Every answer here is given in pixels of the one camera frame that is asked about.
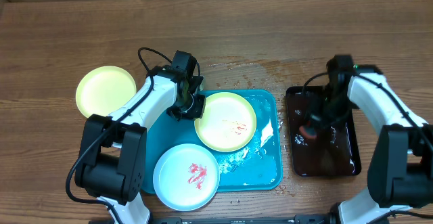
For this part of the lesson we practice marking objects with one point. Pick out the black rail at table edge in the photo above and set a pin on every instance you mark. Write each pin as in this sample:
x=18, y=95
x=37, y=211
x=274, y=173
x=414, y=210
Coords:
x=297, y=219

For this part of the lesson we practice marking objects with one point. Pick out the black water tray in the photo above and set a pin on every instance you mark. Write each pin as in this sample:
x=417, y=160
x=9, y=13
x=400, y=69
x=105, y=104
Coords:
x=333, y=153

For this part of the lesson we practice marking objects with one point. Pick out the light blue plate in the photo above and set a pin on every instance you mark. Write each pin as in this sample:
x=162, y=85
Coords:
x=186, y=177

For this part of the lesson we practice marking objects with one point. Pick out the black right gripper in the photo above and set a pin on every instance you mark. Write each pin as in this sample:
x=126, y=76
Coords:
x=314, y=116

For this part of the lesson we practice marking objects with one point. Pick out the teal plastic tray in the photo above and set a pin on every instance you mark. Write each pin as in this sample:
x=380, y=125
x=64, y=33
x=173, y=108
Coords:
x=255, y=167

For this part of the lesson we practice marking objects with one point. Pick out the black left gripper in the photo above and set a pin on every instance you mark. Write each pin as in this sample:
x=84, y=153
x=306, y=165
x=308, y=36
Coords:
x=197, y=111

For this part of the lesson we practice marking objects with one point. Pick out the orange and black sponge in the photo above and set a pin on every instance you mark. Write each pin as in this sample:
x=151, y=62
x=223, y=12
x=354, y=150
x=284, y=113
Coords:
x=308, y=132

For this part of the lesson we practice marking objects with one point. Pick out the small yellow plate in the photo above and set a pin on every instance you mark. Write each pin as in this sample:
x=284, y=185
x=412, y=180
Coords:
x=228, y=122

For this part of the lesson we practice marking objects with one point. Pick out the yellow plate with red stain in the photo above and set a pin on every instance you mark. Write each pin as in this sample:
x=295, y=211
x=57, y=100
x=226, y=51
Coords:
x=104, y=90

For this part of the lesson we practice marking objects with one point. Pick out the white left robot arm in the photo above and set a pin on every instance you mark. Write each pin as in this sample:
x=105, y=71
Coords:
x=110, y=166

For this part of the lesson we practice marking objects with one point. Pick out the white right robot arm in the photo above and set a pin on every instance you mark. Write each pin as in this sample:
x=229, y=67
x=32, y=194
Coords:
x=399, y=178

